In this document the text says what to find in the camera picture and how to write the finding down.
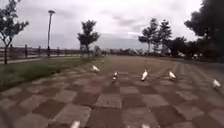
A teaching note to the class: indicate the white bird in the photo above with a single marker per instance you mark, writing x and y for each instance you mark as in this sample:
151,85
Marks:
172,75
216,83
115,75
144,75
95,69

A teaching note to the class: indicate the red and grey chequered pavement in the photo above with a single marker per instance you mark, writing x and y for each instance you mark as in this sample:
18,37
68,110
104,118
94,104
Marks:
110,103

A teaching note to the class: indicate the row of dark bushes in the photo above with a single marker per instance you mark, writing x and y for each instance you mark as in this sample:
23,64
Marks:
180,48

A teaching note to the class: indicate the street lamp pole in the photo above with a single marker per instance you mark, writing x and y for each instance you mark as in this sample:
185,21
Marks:
49,31

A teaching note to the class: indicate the grass strip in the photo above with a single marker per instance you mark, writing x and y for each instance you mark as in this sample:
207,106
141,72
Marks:
30,70

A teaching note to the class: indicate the wooden fence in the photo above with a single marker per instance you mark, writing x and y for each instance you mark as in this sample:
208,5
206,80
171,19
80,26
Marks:
30,51

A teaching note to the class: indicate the large dark tree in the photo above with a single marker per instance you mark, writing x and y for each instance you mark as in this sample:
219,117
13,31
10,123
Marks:
208,26

